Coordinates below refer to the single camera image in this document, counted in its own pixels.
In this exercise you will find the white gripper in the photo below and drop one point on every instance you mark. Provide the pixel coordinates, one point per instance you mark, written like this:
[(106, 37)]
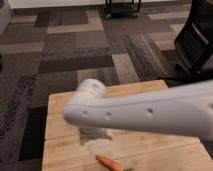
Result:
[(87, 134)]

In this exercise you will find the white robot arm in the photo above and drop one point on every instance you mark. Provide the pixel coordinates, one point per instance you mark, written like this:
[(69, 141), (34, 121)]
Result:
[(183, 110)]

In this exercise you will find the light wooden table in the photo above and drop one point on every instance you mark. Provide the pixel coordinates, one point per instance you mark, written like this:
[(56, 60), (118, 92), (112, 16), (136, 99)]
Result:
[(141, 151)]

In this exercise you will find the orange carrot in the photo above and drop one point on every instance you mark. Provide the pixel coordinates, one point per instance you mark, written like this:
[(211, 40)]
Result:
[(111, 164)]

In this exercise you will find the black wheeled cart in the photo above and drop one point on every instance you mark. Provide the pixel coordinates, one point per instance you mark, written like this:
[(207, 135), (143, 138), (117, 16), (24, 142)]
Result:
[(127, 8)]

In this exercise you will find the black office chair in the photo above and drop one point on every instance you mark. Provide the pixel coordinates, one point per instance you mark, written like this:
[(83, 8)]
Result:
[(194, 44)]

